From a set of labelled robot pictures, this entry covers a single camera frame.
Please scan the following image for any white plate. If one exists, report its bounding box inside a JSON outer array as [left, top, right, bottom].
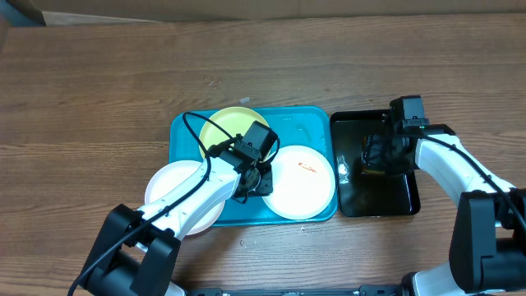
[[262, 146, 335, 220], [145, 160, 225, 235]]

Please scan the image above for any black water tray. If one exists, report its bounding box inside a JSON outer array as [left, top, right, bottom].
[[330, 109, 421, 217]]

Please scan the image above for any cardboard backdrop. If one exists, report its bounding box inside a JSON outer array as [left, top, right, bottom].
[[9, 0, 525, 21]]

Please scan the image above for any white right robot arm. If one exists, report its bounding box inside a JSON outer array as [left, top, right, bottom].
[[362, 124, 525, 295]]

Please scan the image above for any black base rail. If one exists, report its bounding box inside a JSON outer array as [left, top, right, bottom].
[[185, 284, 410, 296]]

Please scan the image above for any blue plastic tray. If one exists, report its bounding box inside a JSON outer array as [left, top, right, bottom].
[[168, 105, 335, 227]]

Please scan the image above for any yellow plate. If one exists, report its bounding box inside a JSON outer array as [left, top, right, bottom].
[[199, 107, 270, 149]]

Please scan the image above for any green yellow sponge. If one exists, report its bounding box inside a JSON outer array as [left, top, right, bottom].
[[361, 135, 387, 175]]

